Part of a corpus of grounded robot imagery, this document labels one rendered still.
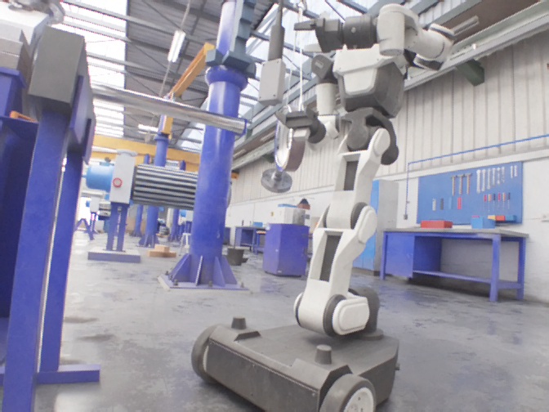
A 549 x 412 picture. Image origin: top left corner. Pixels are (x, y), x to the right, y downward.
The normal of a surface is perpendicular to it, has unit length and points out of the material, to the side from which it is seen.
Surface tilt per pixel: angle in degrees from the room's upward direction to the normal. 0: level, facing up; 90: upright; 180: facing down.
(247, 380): 90
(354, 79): 91
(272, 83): 90
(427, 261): 90
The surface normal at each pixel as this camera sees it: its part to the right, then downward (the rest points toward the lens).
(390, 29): -0.33, 0.14
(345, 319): 0.73, 0.00
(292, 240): 0.46, -0.04
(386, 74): 0.13, 0.06
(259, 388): -0.68, -0.14
